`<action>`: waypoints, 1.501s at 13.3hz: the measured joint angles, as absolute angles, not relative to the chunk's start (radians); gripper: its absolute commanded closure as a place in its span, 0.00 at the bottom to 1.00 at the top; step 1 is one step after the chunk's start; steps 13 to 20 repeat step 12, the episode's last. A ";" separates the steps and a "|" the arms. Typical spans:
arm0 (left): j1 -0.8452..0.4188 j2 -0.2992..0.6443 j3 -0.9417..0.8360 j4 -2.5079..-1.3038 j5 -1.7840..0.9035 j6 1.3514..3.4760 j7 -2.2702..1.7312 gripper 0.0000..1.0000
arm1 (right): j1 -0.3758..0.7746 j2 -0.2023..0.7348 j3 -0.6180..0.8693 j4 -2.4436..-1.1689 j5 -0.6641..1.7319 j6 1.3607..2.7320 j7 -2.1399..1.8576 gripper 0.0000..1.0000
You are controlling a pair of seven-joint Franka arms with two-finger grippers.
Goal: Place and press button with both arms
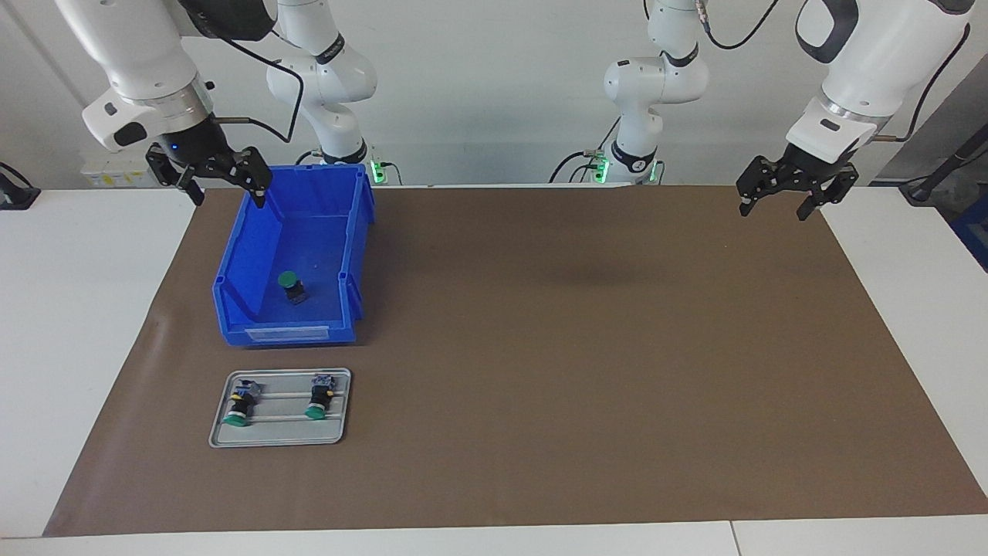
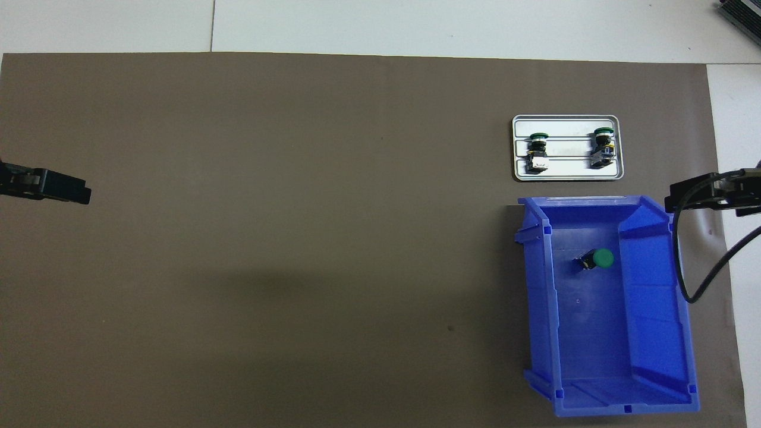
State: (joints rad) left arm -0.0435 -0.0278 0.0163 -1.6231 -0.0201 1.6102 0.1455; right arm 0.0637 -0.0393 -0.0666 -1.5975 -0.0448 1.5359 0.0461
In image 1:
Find brown table mat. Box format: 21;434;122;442
42;185;988;537

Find black pole stand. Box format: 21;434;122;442
899;124;988;205

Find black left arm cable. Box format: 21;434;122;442
699;0;969;144

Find black base cable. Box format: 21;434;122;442
550;116;622;185

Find blue plastic storage bin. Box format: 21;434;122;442
212;164;377;346

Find blue crate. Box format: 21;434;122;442
949;197;988;273

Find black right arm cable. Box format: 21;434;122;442
178;0;304;144

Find black clamp mount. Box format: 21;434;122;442
0;161;41;211

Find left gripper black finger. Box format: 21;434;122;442
797;166;859;222
736;157;798;217

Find white wall power box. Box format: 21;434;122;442
81;151;167;188

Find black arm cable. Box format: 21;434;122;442
699;0;969;144
178;0;304;144

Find grey metal tray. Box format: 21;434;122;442
208;368;353;449

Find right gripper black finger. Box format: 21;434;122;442
147;147;205;207
205;148;272;209

